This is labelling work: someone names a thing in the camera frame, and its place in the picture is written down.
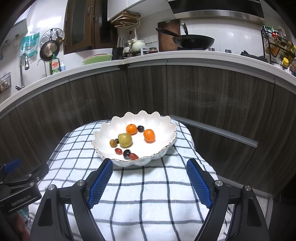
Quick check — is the black cloth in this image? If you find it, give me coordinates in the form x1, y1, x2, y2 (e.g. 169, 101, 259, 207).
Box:
240, 50, 266, 61

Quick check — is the checked white cloth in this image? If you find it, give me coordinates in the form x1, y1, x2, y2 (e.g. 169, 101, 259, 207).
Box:
22, 119, 238, 241

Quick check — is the white scalloped bowl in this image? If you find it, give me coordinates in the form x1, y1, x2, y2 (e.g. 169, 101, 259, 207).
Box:
91, 111, 178, 167

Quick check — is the grey metal cabinet rail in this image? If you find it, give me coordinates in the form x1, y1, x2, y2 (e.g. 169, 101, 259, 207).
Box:
170, 115, 258, 148

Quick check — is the green plastic basin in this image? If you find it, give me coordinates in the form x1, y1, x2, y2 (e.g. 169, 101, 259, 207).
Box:
82, 54, 113, 65

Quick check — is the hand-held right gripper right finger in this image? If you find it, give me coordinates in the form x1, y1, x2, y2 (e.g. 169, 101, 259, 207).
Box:
186, 158, 271, 241

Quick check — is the wooden cutting board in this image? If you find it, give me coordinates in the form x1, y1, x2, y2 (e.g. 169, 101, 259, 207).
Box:
158, 19, 181, 52

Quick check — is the wooden kitchen cabinet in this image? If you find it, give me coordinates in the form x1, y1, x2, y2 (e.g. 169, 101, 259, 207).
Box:
0, 61, 296, 197

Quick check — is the yellow-green round fruit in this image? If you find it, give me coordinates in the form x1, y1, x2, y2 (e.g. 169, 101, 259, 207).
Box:
118, 133, 133, 148

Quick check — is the chrome faucet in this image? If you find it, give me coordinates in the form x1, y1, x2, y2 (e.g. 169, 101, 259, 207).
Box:
15, 53, 30, 91

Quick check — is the green dish soap bottle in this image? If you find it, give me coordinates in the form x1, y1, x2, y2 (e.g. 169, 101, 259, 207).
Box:
49, 51, 61, 75

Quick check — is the teal printed plastic bag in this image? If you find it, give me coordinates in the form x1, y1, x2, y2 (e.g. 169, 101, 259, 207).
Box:
20, 31, 40, 59

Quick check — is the dark wooden wall cabinet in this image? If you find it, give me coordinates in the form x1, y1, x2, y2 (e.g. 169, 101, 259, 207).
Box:
63, 0, 118, 55

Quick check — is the hanging frying pan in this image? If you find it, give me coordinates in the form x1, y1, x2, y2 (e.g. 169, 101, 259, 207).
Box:
39, 36, 65, 59

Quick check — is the black wok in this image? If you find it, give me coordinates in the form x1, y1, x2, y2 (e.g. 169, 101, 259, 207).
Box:
156, 28, 215, 49

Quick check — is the cream teapot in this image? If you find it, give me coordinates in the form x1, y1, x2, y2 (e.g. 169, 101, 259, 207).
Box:
132, 40, 146, 52

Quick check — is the gold hanging rack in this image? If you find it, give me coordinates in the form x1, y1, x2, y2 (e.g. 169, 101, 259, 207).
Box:
110, 11, 141, 28

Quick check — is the perforated metal steamer tray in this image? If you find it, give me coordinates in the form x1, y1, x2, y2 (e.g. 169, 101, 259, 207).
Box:
39, 28, 64, 47

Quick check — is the black wire spice rack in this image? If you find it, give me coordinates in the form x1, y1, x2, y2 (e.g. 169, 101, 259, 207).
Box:
261, 25, 296, 70

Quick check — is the black gas stove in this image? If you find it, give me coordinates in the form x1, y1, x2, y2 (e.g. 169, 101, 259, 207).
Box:
177, 47, 215, 52

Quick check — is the wire wall basket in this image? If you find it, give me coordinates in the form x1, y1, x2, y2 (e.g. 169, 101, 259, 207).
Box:
0, 72, 11, 94

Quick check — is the steel range hood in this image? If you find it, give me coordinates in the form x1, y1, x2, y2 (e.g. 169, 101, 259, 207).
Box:
168, 0, 265, 24

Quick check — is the black knife block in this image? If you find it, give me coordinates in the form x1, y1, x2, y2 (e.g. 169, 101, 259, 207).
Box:
115, 37, 125, 59

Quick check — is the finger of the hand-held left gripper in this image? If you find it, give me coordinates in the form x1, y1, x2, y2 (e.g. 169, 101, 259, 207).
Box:
5, 163, 49, 187
0, 158, 22, 176

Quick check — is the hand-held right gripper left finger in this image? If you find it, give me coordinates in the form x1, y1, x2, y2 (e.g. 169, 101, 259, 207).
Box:
29, 158, 114, 241

